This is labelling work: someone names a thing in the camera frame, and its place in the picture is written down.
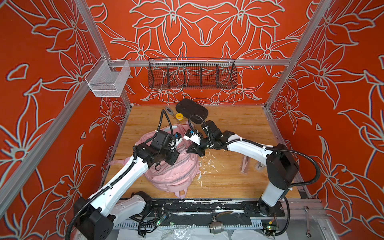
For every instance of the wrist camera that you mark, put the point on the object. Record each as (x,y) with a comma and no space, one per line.
(192,136)
(165,141)

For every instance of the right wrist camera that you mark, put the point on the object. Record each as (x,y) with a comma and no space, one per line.
(192,136)

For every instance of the silver wrench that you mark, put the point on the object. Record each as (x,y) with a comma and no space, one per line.
(308,233)

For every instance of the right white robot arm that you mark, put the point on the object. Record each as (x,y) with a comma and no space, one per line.
(278,160)

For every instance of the black wire wall basket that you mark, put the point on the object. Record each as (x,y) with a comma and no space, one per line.
(184,73)

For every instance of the black pencil case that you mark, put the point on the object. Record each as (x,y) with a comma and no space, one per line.
(191,109)

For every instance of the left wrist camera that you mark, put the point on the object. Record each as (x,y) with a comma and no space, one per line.
(165,141)

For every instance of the metal ball valve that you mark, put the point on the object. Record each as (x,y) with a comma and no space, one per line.
(216,227)

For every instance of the clear eraser box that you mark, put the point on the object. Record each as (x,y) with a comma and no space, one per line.
(260,167)

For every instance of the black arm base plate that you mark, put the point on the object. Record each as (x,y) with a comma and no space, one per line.
(249,207)

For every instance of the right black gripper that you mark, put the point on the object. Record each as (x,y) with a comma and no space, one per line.
(195,149)

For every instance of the yellow tape roll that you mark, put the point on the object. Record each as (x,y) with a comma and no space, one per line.
(179,116)

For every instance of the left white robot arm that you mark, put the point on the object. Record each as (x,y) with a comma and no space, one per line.
(96,216)

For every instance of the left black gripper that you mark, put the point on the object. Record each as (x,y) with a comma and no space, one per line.
(172,159)

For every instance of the pink student backpack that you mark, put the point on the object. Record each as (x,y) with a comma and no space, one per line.
(176,178)

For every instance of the white cable duct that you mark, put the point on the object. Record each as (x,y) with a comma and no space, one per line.
(132,225)

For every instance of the white wire wall basket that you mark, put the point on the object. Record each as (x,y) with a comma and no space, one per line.
(108,78)

